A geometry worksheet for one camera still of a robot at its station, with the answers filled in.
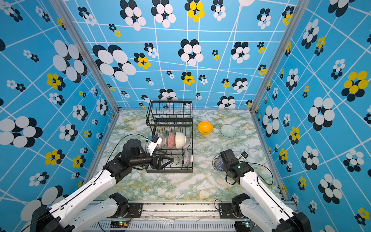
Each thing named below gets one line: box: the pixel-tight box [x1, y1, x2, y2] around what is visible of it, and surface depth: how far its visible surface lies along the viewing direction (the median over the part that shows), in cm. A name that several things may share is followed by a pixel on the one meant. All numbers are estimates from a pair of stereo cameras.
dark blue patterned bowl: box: [183, 148, 191, 168], surface depth 85 cm
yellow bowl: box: [197, 120, 214, 135], surface depth 107 cm
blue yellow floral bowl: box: [212, 154, 225, 173], surface depth 90 cm
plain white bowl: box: [174, 131, 187, 149], surface depth 92 cm
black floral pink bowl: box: [167, 131, 176, 149], surface depth 91 cm
